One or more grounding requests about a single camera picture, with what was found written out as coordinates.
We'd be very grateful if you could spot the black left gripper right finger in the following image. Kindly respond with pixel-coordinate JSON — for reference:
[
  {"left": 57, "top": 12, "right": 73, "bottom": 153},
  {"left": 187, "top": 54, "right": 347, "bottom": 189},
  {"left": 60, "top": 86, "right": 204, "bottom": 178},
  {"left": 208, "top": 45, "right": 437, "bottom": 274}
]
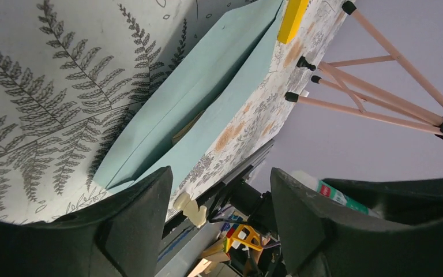
[{"left": 270, "top": 168, "right": 443, "bottom": 276}]

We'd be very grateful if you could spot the black chess pawn piece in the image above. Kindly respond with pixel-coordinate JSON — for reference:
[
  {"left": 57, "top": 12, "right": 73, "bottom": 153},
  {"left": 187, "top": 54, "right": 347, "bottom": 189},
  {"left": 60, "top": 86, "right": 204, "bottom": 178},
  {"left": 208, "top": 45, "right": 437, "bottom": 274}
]
[{"left": 296, "top": 56, "right": 317, "bottom": 72}]

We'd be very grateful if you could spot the yellow tool below table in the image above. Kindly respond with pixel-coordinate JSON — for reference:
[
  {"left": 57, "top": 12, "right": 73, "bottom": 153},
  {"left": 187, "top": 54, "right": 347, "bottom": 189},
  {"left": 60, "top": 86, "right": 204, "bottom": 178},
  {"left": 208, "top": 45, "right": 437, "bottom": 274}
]
[{"left": 224, "top": 224, "right": 263, "bottom": 252}]

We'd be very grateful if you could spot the teal paper envelope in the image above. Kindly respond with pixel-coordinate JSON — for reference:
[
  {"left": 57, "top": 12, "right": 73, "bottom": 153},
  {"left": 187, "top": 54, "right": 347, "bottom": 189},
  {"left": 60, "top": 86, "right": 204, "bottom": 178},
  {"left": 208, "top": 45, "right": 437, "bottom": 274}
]
[{"left": 93, "top": 1, "right": 283, "bottom": 193}]

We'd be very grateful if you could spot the green white glue stick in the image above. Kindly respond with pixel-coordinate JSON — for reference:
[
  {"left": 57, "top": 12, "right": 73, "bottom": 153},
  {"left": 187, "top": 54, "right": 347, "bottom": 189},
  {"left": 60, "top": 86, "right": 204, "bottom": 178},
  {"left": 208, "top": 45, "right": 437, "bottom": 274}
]
[{"left": 290, "top": 171, "right": 381, "bottom": 218}]

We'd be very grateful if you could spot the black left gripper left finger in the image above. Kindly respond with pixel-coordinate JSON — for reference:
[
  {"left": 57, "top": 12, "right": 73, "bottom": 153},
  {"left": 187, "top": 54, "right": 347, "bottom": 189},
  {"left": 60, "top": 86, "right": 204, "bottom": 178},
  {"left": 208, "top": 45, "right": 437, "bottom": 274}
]
[{"left": 0, "top": 166, "right": 173, "bottom": 276}]

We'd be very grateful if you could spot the tan lined letter paper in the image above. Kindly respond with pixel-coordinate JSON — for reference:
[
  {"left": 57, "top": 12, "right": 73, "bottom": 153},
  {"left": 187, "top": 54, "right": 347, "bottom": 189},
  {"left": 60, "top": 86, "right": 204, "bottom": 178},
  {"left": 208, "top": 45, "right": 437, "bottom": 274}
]
[{"left": 171, "top": 110, "right": 205, "bottom": 145}]

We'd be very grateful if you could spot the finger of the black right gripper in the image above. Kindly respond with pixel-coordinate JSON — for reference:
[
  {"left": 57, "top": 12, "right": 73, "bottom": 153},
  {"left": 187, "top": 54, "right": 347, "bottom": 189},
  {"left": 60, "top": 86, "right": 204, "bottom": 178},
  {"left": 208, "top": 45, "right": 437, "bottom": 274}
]
[{"left": 324, "top": 178, "right": 443, "bottom": 225}]

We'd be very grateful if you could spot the cream chess knight piece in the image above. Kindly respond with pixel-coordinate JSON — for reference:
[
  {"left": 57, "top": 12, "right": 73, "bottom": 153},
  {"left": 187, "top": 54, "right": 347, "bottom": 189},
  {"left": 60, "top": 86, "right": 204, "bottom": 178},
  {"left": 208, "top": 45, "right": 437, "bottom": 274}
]
[{"left": 173, "top": 192, "right": 208, "bottom": 229}]

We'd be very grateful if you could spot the floral patterned table mat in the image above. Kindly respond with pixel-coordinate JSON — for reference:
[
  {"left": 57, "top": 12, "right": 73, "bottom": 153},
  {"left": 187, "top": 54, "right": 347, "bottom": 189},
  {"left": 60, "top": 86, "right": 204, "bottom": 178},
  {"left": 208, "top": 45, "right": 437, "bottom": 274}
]
[{"left": 0, "top": 0, "right": 350, "bottom": 226}]

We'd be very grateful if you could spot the white glue stick cap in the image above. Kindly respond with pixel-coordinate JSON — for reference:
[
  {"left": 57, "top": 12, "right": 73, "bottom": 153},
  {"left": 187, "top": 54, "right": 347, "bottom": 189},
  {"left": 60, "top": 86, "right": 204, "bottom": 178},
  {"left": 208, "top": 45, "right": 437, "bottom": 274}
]
[{"left": 300, "top": 89, "right": 309, "bottom": 97}]

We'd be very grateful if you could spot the yellow rectangular block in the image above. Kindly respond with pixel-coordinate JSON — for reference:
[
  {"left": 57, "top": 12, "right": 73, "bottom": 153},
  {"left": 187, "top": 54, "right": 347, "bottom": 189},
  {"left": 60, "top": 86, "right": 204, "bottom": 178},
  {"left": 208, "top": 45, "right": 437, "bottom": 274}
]
[{"left": 277, "top": 0, "right": 310, "bottom": 44}]

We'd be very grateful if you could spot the pink music stand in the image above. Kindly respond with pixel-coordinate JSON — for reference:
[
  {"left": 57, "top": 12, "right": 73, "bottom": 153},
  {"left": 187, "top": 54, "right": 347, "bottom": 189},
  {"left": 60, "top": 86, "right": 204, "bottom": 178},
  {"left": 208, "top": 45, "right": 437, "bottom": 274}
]
[{"left": 278, "top": 1, "right": 443, "bottom": 147}]

